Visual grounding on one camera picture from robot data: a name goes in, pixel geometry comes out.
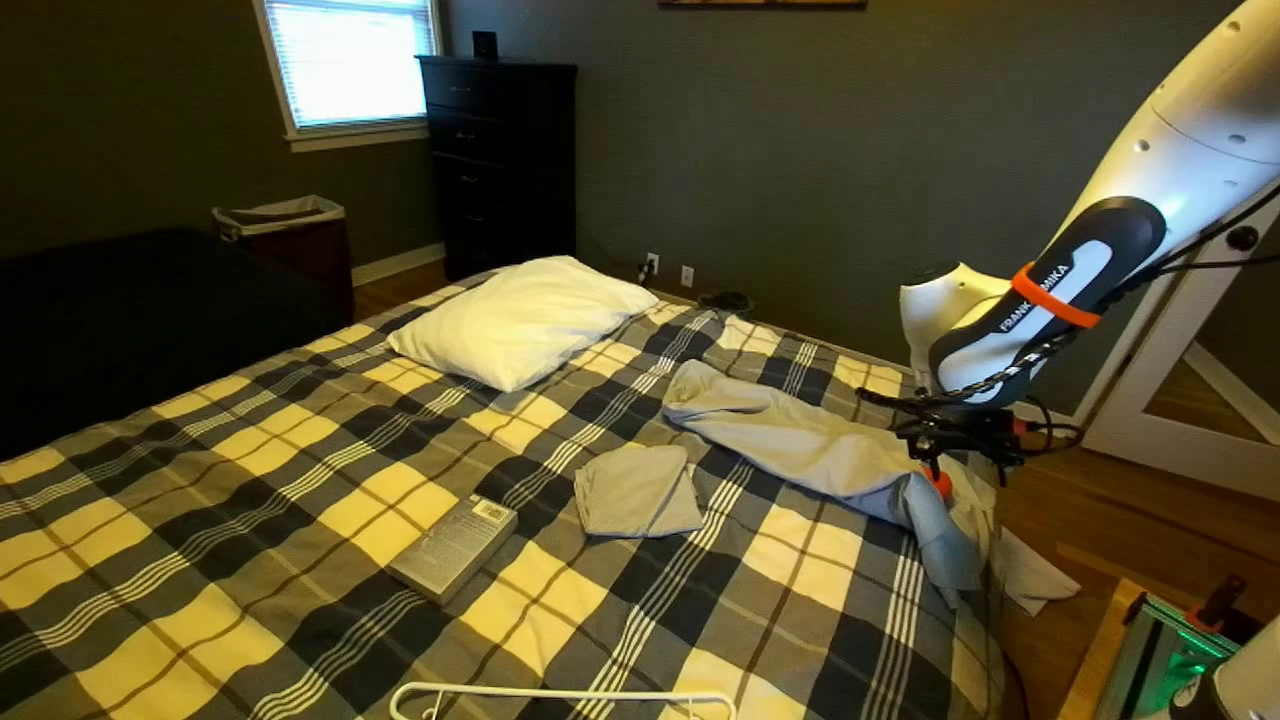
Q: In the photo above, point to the window with white frame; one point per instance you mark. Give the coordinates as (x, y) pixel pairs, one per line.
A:
(348, 69)

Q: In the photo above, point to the white pillow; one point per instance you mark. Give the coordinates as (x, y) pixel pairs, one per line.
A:
(523, 321)

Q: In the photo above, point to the dark bin with liner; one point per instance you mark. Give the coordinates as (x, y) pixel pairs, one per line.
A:
(307, 232)

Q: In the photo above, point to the plaid checkered bed comforter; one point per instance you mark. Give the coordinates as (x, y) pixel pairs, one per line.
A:
(229, 553)

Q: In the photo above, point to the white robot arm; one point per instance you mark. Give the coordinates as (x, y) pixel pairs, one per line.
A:
(1195, 158)

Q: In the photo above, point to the white framed door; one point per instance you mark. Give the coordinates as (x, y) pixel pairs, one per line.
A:
(1172, 399)

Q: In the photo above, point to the small grey book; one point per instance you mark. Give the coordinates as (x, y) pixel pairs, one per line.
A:
(454, 545)

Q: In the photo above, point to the white wire clothes hanger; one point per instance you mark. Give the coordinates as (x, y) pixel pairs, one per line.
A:
(436, 694)

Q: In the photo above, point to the black tall dresser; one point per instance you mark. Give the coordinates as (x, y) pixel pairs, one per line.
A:
(503, 150)

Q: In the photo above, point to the grey pillow case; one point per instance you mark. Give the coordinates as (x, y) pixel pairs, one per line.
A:
(644, 490)

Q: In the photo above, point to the green framed wooden stand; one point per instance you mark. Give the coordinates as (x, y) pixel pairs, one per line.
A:
(1152, 650)

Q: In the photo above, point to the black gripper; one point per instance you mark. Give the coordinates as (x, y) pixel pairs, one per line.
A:
(944, 427)

